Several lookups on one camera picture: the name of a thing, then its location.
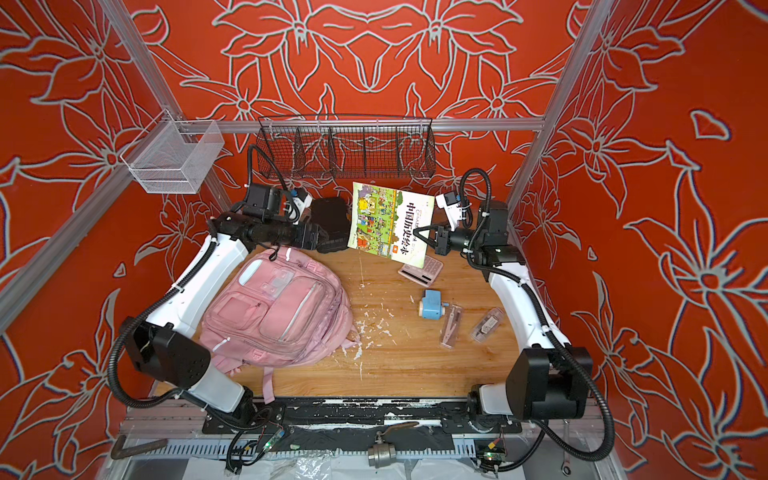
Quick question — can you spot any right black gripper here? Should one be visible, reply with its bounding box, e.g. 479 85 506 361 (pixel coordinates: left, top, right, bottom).
414 218 488 258

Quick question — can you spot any colourful picture book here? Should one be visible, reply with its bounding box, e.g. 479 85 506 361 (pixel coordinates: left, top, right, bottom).
347 182 435 268

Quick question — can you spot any pink student backpack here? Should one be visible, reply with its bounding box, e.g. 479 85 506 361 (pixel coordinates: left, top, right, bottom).
200 248 359 403

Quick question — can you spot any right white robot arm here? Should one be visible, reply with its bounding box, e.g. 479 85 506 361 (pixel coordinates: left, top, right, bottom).
413 188 616 472

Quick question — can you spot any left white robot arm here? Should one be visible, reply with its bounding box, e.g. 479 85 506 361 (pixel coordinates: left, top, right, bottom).
107 181 326 430

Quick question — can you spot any black pencil case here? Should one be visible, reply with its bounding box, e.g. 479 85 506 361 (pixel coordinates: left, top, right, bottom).
310 197 351 253

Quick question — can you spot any blue pencil sharpener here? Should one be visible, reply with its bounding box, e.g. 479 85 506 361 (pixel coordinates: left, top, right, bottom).
418 289 449 320

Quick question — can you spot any clear eraser box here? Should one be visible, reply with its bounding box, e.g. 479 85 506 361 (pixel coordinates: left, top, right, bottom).
470 307 505 343

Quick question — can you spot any metal ball valve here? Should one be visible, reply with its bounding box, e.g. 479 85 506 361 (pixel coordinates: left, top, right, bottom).
367 421 420 469

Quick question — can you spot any silver wrench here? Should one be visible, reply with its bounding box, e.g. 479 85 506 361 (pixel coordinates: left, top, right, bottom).
561 455 572 477

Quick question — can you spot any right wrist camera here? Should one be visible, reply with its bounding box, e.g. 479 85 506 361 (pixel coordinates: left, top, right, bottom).
436 192 471 231

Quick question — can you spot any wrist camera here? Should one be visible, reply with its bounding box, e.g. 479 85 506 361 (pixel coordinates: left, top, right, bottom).
436 192 471 231
241 183 313 224

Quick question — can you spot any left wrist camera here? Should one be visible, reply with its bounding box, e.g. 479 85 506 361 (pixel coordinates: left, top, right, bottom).
241 183 313 224

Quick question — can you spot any black wire wall basket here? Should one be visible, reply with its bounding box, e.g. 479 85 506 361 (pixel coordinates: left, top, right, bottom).
247 115 437 180

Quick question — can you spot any white wire wall basket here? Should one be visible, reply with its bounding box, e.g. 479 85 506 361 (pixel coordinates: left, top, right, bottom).
119 110 224 194

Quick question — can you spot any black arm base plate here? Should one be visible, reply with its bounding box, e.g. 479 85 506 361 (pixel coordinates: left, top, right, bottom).
202 395 523 436

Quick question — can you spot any white cable duct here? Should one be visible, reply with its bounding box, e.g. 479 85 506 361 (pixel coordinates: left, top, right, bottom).
132 438 477 461

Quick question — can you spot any rusty metal bracket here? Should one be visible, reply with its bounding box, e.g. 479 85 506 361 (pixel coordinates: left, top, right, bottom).
110 435 169 460

